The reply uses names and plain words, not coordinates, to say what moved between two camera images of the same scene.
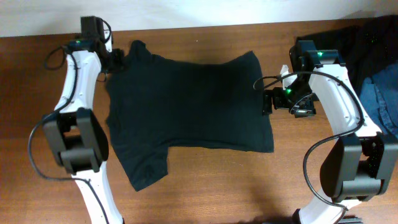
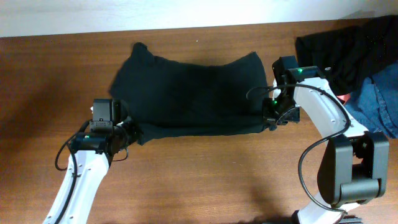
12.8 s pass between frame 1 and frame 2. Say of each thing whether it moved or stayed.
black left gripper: moved
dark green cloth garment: moved
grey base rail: stayed
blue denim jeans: stayed
